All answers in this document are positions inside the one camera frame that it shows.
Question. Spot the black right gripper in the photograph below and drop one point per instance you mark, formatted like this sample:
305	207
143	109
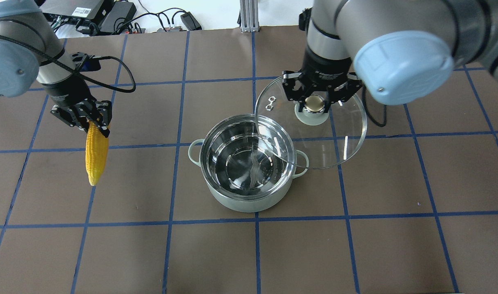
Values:
327	67

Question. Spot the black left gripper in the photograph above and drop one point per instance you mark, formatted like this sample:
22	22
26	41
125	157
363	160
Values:
68	94

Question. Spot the yellow plastic corn cob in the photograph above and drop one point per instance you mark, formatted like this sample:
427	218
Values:
96	148

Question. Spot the glass pot lid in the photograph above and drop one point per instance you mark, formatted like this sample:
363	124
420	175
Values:
311	139

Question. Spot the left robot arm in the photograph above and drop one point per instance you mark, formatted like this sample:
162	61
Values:
30	52

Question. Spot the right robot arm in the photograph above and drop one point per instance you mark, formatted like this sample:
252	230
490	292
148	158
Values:
400	50

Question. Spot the pale green metal pot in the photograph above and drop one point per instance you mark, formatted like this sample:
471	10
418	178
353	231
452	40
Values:
248	162

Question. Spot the black electronics box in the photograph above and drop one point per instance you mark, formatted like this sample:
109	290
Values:
75	10

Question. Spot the black power adapter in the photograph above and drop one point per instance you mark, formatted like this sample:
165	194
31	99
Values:
120	13

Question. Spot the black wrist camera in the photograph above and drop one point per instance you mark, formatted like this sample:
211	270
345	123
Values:
85	62

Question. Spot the aluminium frame post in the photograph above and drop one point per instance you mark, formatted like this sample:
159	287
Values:
248	16

